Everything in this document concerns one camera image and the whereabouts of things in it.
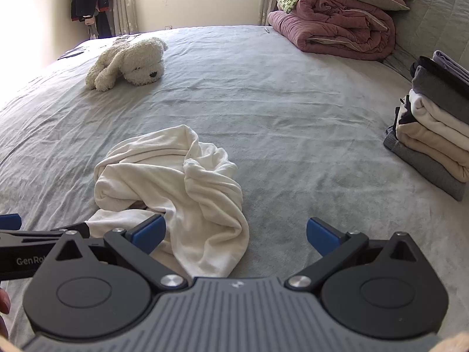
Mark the white cotton pants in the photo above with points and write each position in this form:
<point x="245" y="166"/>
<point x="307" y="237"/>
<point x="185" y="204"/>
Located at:
<point x="190" y="183"/>

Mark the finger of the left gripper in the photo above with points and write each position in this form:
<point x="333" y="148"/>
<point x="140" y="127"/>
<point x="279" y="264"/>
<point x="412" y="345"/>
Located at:
<point x="81" y="228"/>
<point x="10" y="221"/>

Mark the person left hand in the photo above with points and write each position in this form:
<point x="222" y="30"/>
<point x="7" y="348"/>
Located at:
<point x="4" y="310"/>

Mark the white plush dog toy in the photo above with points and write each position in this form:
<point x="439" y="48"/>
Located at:
<point x="138" y="61"/>

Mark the stack of folded clothes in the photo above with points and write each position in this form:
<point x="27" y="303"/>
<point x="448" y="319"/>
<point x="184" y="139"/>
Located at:
<point x="430" y="127"/>

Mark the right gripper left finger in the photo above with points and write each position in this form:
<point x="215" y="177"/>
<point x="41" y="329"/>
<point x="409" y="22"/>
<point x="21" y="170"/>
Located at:
<point x="134" y="247"/>

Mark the grey bed sheet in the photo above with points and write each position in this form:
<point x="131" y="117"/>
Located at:
<point x="304" y="130"/>

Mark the grey patterned curtain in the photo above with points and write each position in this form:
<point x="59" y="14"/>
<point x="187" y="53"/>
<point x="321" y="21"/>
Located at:
<point x="124" y="17"/>

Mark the maroon folded quilt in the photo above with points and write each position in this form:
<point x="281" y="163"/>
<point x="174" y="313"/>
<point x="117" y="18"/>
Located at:
<point x="346" y="28"/>

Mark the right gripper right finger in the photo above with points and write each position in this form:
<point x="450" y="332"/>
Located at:
<point x="336" y="248"/>

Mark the dark flat item on bed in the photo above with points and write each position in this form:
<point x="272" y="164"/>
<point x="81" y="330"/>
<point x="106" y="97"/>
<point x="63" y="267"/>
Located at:
<point x="71" y="53"/>

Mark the dark clothes hanging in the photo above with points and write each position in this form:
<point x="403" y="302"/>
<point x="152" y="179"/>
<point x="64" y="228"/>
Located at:
<point x="83" y="10"/>

